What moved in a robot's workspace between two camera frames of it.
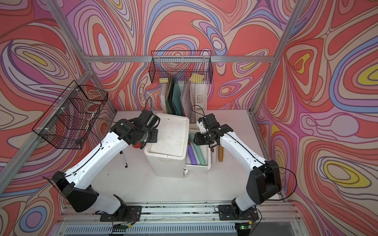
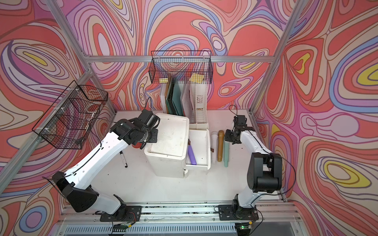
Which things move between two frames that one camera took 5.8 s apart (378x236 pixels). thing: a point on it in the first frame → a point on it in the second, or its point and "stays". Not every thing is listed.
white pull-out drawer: (198, 157) stays
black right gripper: (198, 136) → (228, 138)
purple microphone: (192, 155) stays
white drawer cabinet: (168, 155) stays
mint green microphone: (198, 150) → (226, 153)
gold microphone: (220, 153) stays
